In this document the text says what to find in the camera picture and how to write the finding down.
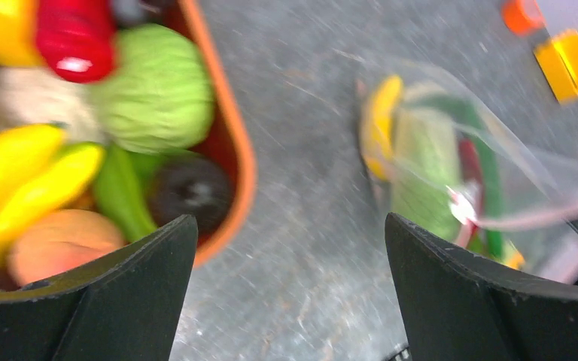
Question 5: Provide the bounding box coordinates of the green cucumber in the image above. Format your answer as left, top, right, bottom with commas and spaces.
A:
418, 94, 507, 260

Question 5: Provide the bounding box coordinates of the yellow banana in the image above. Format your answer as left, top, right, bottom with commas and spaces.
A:
0, 124, 105, 266
359, 74, 403, 181

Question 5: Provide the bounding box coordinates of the round green cabbage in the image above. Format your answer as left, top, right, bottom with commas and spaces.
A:
88, 24, 215, 153

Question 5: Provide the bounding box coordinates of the clear zip top bag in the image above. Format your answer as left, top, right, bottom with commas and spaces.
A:
356, 57, 578, 283

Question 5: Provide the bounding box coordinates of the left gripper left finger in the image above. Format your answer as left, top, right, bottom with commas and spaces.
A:
0, 215, 197, 360

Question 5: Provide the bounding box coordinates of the yellow orange toy block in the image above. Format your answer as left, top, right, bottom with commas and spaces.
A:
500, 241, 525, 270

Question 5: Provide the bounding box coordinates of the white cauliflower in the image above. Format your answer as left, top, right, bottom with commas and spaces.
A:
0, 67, 107, 144

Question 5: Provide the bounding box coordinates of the orange round cap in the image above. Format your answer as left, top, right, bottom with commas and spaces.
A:
500, 0, 546, 36

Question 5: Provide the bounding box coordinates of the yellow plastic crate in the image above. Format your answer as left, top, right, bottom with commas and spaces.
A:
534, 29, 578, 104

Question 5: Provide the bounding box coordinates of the red chili pepper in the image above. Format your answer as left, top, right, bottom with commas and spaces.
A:
452, 138, 484, 248

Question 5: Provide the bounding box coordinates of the yellow bell pepper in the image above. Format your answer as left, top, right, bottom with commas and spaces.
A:
0, 0, 44, 67

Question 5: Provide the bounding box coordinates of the orange plastic basket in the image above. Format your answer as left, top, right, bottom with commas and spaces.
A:
165, 0, 257, 268

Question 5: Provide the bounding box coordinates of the green napa cabbage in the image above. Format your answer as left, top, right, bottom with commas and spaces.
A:
391, 108, 462, 241

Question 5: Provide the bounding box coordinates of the dark eggplant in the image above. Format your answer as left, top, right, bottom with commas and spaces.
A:
147, 154, 234, 234

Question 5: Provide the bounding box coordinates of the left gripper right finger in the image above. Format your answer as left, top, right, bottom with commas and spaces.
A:
385, 214, 578, 360

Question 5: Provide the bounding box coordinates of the peach fruit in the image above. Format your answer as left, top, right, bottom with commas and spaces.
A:
8, 209, 126, 286

